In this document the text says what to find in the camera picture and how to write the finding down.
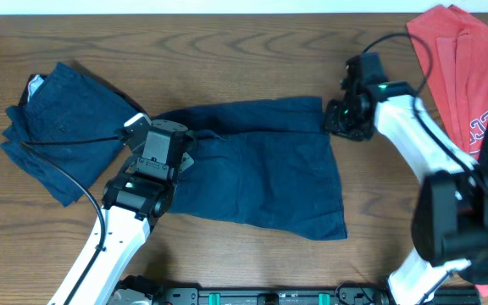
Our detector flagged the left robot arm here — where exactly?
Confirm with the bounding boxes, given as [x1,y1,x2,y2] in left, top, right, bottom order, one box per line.
[50,114,195,304]

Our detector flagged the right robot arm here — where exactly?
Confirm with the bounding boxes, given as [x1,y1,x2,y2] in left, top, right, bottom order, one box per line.
[324,76,488,304]

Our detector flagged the navy shorts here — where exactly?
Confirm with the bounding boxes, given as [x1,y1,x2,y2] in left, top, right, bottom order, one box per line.
[1,63,142,206]
[160,97,347,241]

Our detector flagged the red t-shirt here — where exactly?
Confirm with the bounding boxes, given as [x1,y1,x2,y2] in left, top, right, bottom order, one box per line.
[405,4,488,298]

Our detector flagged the folded navy shorts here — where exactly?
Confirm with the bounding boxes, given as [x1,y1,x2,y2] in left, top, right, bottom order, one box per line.
[1,63,142,206]

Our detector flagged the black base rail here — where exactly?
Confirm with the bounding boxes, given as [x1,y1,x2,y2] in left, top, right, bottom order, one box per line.
[108,274,481,305]

